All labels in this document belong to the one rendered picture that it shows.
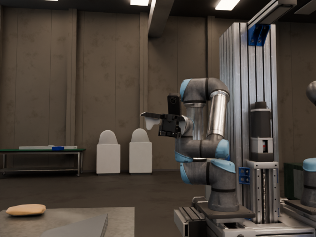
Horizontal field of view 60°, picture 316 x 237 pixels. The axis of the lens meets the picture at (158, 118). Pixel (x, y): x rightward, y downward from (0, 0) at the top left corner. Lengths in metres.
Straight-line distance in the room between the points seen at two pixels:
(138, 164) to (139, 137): 0.94
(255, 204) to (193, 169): 0.39
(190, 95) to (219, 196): 0.50
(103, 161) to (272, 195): 8.32
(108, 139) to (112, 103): 1.62
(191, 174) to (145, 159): 8.22
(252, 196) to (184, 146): 0.57
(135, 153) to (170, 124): 8.61
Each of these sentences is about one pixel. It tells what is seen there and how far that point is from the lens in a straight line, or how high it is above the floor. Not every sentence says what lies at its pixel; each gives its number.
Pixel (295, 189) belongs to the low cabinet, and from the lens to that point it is 6.11.
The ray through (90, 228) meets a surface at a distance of 1.03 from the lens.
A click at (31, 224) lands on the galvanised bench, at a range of 1.23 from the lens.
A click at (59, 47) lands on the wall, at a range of 11.23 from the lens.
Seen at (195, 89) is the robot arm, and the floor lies 1.62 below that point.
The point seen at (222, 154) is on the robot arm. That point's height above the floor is 1.32.
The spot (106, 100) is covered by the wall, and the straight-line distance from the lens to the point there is 10.56.
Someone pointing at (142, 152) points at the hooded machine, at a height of 0.77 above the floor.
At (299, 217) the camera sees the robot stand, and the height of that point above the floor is 0.96.
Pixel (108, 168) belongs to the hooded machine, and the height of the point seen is 0.23.
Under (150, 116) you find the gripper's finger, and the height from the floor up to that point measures 1.46.
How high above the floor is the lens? 1.40
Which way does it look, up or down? 3 degrees up
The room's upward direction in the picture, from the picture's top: straight up
